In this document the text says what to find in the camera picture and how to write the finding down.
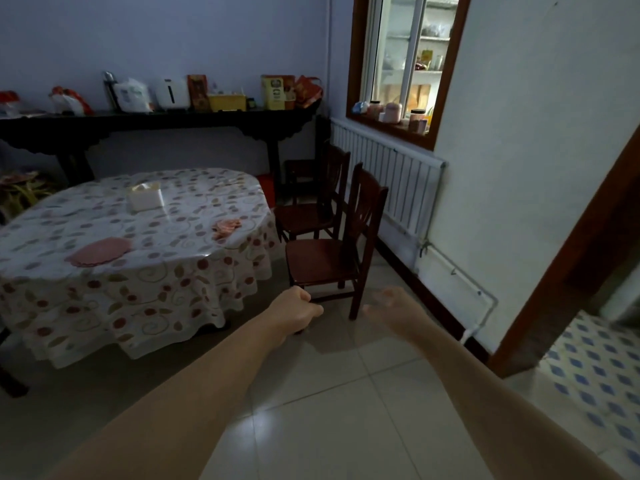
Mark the person's right hand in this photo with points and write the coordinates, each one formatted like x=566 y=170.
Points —
x=400 y=309

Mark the person's left hand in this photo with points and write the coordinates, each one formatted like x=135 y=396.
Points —
x=292 y=312

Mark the person's left fingers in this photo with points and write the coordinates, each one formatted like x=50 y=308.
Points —
x=307 y=308

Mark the person's right fingers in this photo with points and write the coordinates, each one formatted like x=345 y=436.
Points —
x=380 y=303

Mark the person's right forearm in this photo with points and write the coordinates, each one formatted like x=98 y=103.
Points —
x=500 y=404

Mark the person's left forearm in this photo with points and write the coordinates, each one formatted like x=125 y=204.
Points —
x=190 y=404

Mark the dark red wooden chair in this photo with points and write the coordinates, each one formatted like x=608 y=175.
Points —
x=320 y=259
x=305 y=214

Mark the white radiator pipe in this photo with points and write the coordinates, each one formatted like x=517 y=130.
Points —
x=475 y=289

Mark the pink crumpled cloth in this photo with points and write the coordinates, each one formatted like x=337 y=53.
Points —
x=227 y=228

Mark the red plastic bin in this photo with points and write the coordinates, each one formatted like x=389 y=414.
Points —
x=267 y=189

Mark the floral plastic tablecloth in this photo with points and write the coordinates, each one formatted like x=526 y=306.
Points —
x=150 y=274

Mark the white tissue box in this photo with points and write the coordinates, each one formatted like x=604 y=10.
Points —
x=146 y=198

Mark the small blue object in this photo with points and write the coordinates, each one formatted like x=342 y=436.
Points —
x=359 y=107

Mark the small dark jar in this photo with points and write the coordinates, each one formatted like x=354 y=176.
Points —
x=251 y=103

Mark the stack of pink round mats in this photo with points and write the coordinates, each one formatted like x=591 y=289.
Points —
x=99 y=252

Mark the red gift bag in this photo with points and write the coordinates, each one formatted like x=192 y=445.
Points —
x=307 y=92

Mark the yellow and green carton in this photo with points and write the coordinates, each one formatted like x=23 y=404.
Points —
x=273 y=93

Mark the orange box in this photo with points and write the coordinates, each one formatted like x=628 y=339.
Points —
x=290 y=89

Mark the yellow rectangular box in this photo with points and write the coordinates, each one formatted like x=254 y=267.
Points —
x=227 y=102

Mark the brown patterned box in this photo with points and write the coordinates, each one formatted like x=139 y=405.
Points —
x=198 y=93

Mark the dark wooden console table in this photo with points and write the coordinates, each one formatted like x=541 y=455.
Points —
x=150 y=122

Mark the white countertop appliance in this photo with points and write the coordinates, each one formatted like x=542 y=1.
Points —
x=171 y=93

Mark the white shelf behind window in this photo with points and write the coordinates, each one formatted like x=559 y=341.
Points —
x=430 y=38

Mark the yellow green patterned fabric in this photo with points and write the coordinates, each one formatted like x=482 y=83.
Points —
x=22 y=192

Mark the red and white plastic bag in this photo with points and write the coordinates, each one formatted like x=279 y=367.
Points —
x=70 y=102

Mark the red and white packet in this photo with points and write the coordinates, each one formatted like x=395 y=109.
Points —
x=9 y=103

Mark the white wall radiator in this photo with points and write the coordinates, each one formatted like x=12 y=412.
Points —
x=395 y=184

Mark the brown wooden door frame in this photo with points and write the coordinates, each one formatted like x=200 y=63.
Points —
x=565 y=264

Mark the brown wooden window frame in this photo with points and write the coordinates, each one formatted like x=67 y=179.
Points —
x=445 y=94

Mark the white vertical wall pipe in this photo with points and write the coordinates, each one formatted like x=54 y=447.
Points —
x=330 y=54

